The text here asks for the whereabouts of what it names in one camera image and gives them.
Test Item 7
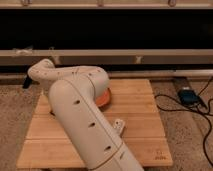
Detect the orange plate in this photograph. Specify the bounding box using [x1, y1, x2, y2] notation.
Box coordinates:
[96, 89, 111, 107]

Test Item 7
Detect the white horizontal rail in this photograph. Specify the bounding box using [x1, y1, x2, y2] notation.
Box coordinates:
[0, 49, 213, 66]

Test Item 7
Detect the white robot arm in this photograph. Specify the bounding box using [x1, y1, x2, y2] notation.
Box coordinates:
[28, 59, 144, 171]

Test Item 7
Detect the dark power adapter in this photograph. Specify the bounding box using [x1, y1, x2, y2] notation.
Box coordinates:
[178, 89, 199, 105]

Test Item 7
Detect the black cable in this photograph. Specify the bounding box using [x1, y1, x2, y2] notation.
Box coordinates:
[153, 77, 213, 168]

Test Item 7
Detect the white tube bottle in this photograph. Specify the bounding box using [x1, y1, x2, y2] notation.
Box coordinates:
[113, 119, 125, 136]

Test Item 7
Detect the wooden table board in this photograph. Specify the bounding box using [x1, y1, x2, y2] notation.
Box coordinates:
[17, 79, 173, 170]

